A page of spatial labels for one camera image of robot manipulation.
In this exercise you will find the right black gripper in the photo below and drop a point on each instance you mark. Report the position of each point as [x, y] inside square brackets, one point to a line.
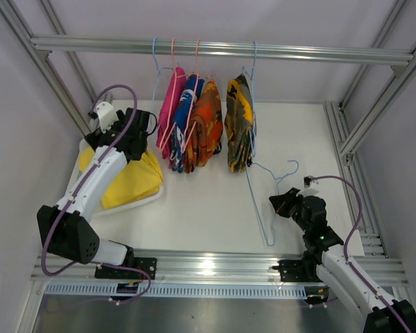
[281, 202]

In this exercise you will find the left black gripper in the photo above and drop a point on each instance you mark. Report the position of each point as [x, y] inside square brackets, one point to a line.
[94, 138]

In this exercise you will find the pink hanger of orange trousers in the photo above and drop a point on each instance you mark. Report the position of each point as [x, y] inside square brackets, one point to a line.
[192, 103]

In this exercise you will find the yellow grey camouflage trousers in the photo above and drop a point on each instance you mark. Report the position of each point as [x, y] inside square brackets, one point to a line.
[239, 123]

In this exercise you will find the blue hanger of camouflage trousers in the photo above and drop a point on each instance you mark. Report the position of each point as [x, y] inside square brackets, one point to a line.
[250, 76]

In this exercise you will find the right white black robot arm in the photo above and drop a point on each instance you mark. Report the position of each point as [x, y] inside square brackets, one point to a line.
[326, 259]

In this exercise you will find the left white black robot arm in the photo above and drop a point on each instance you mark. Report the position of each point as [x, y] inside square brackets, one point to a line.
[65, 231]

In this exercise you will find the pink trousers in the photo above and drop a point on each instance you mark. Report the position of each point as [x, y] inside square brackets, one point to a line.
[169, 111]

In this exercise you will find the orange camouflage trousers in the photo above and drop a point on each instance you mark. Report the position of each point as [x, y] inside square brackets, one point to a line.
[206, 129]

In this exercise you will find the blue white patterned trousers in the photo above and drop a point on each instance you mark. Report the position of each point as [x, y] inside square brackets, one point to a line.
[179, 119]

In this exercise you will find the white plastic basket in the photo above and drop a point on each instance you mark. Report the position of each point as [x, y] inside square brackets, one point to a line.
[138, 184]

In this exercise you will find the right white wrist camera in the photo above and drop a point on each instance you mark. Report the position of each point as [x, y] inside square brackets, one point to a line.
[310, 187]

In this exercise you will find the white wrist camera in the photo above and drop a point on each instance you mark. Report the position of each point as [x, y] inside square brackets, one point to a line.
[310, 187]
[102, 116]

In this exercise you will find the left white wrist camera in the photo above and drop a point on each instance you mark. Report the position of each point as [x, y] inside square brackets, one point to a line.
[102, 116]

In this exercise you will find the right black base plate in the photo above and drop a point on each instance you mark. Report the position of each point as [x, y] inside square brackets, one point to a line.
[296, 270]

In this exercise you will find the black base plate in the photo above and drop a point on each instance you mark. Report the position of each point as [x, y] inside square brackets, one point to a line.
[296, 270]
[136, 270]

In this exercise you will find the aluminium frame right posts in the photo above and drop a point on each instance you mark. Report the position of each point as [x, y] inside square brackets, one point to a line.
[382, 118]

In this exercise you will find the aluminium frame posts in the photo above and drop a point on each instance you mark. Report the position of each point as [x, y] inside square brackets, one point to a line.
[382, 118]
[14, 19]

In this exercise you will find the white slotted cable duct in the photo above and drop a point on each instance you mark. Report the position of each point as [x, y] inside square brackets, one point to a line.
[176, 290]

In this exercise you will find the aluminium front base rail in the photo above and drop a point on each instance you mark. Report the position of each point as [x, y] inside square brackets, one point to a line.
[194, 267]

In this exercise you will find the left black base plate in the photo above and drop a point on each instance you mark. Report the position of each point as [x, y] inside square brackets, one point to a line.
[136, 270]

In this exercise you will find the aluminium frame left posts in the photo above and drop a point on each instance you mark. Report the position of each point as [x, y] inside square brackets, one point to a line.
[14, 19]

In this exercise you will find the aluminium hanging rail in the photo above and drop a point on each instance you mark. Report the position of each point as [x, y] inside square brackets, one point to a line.
[361, 56]

